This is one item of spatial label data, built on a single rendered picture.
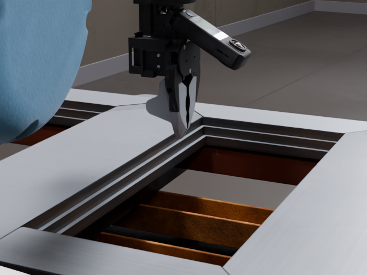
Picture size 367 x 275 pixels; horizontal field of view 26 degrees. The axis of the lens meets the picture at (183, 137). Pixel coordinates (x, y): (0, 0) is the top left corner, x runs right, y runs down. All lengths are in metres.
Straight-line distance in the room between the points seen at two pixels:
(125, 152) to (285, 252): 0.42
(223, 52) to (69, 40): 0.73
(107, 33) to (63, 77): 5.43
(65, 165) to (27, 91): 0.87
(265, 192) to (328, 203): 2.47
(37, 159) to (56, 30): 0.89
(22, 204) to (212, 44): 0.33
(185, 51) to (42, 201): 0.28
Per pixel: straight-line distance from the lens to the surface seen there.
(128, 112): 1.49
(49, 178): 1.15
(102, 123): 1.42
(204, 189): 3.55
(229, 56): 1.09
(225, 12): 7.36
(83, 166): 1.20
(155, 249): 1.27
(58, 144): 1.31
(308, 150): 1.39
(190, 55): 1.13
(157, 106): 1.15
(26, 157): 1.25
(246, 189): 3.56
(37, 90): 0.35
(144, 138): 1.33
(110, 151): 1.26
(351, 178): 1.17
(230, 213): 1.43
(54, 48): 0.36
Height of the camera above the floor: 1.25
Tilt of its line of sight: 17 degrees down
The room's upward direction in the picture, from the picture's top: straight up
